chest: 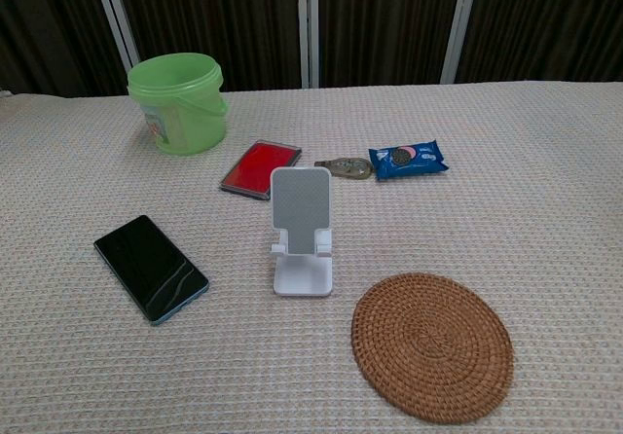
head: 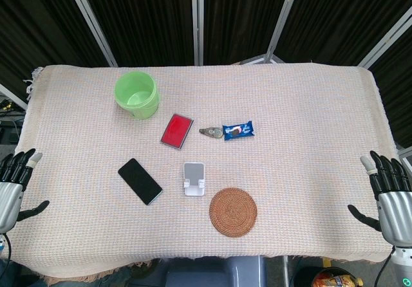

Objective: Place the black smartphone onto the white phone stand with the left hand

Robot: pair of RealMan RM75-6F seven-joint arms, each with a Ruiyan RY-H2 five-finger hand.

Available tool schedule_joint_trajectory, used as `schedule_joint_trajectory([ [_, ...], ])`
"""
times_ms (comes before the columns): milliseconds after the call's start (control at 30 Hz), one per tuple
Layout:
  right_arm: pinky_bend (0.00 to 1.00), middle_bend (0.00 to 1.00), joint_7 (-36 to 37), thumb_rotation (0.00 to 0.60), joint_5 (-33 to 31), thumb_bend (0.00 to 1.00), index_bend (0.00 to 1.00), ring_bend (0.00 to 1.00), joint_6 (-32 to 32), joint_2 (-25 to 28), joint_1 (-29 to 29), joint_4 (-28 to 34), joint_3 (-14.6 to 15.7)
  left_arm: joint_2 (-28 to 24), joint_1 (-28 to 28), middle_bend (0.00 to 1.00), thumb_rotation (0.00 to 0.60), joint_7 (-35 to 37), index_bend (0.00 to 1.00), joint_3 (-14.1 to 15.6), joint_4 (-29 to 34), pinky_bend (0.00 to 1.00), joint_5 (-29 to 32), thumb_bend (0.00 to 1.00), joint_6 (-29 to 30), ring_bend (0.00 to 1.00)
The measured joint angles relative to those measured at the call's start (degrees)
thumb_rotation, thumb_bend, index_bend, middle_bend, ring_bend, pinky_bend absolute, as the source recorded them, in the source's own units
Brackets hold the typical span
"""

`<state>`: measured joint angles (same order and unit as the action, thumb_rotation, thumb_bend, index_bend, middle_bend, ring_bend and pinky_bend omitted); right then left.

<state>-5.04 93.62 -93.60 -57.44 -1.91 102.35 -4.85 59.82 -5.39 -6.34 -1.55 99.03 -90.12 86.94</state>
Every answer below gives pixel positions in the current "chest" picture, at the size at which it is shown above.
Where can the black smartphone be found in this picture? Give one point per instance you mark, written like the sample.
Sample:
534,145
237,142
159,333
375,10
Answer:
146,268

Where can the white phone stand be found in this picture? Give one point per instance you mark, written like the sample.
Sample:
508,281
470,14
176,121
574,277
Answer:
302,200

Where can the clear correction tape dispenser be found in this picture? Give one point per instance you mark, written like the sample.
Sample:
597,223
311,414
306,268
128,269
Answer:
350,167

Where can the red ink pad case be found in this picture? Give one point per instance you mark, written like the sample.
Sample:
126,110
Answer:
258,164

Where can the blue cookie packet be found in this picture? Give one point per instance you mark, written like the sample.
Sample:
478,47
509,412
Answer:
409,159

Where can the green plastic bucket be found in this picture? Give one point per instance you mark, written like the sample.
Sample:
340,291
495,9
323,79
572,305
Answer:
185,127

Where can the beige woven tablecloth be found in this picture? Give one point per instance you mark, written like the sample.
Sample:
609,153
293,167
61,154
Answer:
487,210

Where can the round woven rattan coaster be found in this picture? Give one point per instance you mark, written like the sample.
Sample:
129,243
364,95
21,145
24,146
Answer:
433,346

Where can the black folding screen partition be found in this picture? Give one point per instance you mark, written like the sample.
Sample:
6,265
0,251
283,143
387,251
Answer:
389,15

